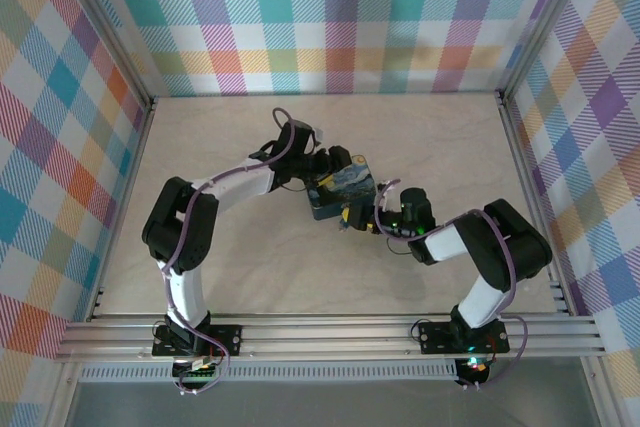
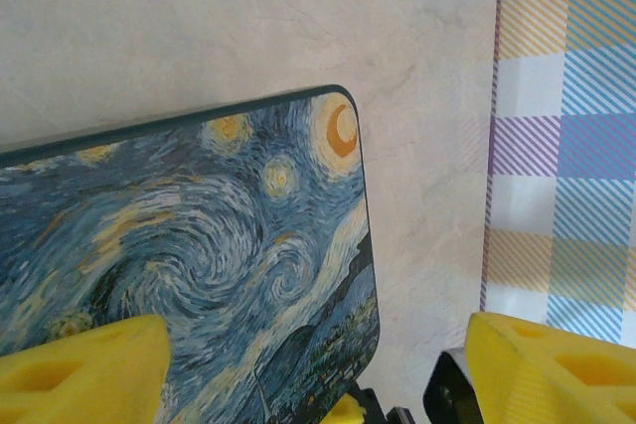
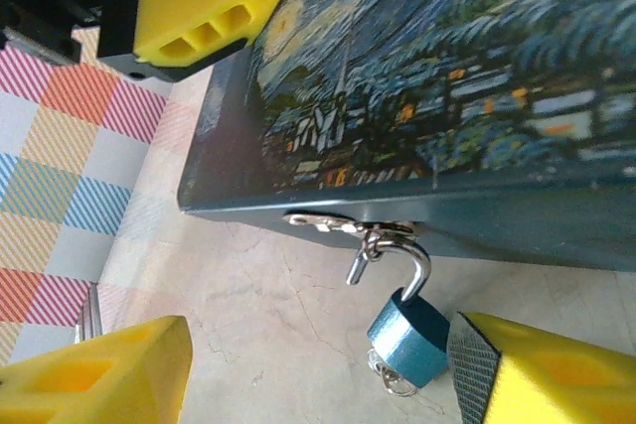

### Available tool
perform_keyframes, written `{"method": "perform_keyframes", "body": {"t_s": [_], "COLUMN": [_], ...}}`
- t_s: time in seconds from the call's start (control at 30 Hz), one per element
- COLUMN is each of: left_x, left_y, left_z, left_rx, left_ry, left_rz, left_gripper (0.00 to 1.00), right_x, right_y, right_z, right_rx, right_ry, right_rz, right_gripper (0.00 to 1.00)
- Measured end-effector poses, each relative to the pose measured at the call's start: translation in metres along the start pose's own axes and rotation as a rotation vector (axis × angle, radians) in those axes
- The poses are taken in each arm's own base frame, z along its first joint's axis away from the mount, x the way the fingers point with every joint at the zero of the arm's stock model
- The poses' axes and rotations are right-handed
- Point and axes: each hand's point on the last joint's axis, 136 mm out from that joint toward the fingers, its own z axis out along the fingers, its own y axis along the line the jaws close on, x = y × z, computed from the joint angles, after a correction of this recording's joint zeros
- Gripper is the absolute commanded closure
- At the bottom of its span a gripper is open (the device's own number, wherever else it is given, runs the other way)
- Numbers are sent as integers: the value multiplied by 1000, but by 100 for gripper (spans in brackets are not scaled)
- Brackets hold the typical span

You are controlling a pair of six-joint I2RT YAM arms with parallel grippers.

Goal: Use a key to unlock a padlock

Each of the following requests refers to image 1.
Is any starry night painted tin box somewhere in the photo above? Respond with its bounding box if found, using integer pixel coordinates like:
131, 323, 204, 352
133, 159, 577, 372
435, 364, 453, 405
305, 153, 378, 222

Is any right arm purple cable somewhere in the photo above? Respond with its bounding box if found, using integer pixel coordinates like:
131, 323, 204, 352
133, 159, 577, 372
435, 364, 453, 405
373, 178, 530, 391

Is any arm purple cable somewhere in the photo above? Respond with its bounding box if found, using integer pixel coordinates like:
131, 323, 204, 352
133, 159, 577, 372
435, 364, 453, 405
373, 178, 530, 391
162, 107, 301, 396

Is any aluminium table side rail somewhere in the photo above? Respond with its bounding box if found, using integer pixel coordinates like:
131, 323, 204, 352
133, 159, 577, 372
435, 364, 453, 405
498, 91, 577, 317
85, 96, 158, 322

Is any long aluminium base rail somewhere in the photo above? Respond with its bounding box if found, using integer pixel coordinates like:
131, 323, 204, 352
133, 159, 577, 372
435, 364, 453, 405
54, 314, 606, 361

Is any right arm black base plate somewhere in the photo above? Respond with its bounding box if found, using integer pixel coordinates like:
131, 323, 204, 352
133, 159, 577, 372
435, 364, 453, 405
417, 320, 511, 355

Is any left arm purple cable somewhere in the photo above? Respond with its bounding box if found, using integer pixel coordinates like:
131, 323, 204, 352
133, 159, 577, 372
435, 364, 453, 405
162, 107, 301, 396

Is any grey slotted cable duct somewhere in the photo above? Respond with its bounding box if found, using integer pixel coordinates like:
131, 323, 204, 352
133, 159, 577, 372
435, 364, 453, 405
79, 365, 459, 383

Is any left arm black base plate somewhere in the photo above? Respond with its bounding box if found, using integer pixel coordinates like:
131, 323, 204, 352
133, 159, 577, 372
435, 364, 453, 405
152, 324, 244, 358

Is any aluminium frame post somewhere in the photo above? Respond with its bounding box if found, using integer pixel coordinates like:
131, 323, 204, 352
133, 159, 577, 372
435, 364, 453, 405
53, 0, 157, 107
498, 0, 599, 104

